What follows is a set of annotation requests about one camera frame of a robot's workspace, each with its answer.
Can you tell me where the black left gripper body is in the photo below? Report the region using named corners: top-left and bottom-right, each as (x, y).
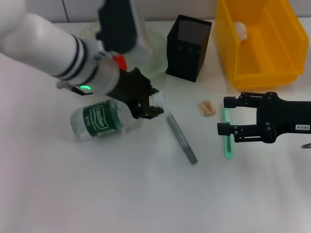
top-left (106, 67), bottom-right (161, 115)

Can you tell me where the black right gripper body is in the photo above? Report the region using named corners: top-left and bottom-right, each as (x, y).
top-left (254, 91), bottom-right (311, 144)

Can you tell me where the green utility knife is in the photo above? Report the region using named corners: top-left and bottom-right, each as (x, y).
top-left (221, 104), bottom-right (235, 161)

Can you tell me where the red-orange toy orange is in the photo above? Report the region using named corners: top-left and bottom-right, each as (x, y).
top-left (113, 55), bottom-right (128, 71)

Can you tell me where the green label water bottle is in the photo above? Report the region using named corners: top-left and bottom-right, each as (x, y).
top-left (70, 93), bottom-right (166, 141)

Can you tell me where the tan rubber eraser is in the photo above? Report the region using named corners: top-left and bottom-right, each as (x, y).
top-left (199, 100), bottom-right (217, 117)

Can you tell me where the pale green glass fruit plate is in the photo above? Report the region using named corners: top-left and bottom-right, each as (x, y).
top-left (84, 20), bottom-right (169, 76)

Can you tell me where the black mesh pen holder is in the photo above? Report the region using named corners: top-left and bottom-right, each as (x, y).
top-left (166, 14), bottom-right (213, 83)

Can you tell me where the yellow plastic storage bin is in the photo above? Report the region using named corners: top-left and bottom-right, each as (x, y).
top-left (213, 0), bottom-right (310, 91)

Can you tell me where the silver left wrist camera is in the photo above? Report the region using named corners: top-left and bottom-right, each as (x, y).
top-left (96, 0), bottom-right (146, 55)

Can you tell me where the left gripper connector cable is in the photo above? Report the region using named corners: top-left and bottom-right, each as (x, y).
top-left (56, 81), bottom-right (94, 96)

